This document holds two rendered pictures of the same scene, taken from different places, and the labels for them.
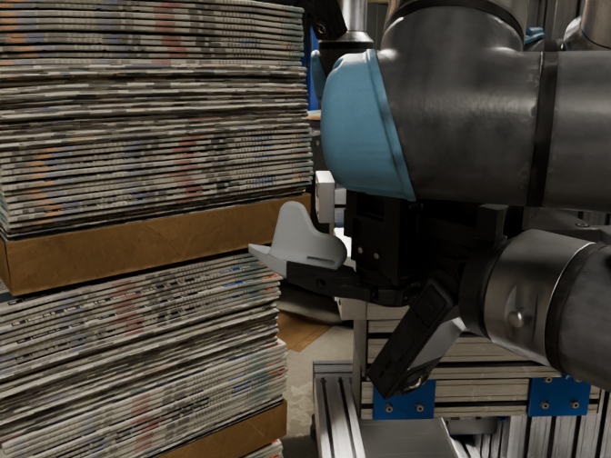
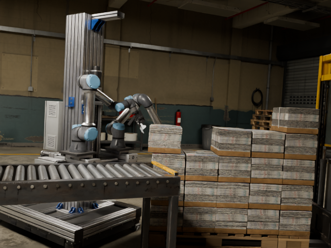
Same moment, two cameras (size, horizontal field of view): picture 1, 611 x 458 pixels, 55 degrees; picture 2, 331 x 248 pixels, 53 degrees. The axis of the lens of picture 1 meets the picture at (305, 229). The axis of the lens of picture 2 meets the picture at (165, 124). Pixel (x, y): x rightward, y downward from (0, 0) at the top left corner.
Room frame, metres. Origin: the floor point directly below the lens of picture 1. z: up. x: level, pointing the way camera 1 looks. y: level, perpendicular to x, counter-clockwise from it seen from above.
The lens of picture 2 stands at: (3.12, 2.02, 1.24)
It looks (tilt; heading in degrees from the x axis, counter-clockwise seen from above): 3 degrees down; 216
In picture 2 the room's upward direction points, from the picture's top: 3 degrees clockwise
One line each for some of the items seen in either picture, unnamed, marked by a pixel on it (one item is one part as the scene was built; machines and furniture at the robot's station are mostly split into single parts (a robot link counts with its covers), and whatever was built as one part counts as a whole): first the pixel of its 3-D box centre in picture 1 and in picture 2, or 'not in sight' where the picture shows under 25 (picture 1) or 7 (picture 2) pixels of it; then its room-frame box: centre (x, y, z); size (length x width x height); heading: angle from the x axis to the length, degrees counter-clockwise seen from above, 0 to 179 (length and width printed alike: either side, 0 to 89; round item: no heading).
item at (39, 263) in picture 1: (149, 220); not in sight; (0.56, 0.16, 0.86); 0.29 x 0.16 x 0.04; 127
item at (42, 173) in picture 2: not in sight; (43, 175); (1.91, 0.23, 0.77); 0.47 x 0.05 x 0.05; 59
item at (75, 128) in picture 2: not in sight; (79, 132); (1.28, -0.21, 0.98); 0.13 x 0.12 x 0.14; 83
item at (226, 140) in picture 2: not in sight; (230, 141); (0.26, 0.69, 0.95); 0.38 x 0.29 x 0.23; 39
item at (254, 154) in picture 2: not in sight; (260, 152); (0.07, 0.92, 0.86); 0.38 x 0.29 x 0.04; 39
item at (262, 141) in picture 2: not in sight; (261, 142); (0.07, 0.92, 0.95); 0.38 x 0.29 x 0.23; 39
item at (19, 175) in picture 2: not in sight; (19, 175); (2.02, 0.17, 0.77); 0.47 x 0.05 x 0.05; 59
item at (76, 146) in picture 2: not in sight; (78, 145); (1.28, -0.22, 0.87); 0.15 x 0.15 x 0.10
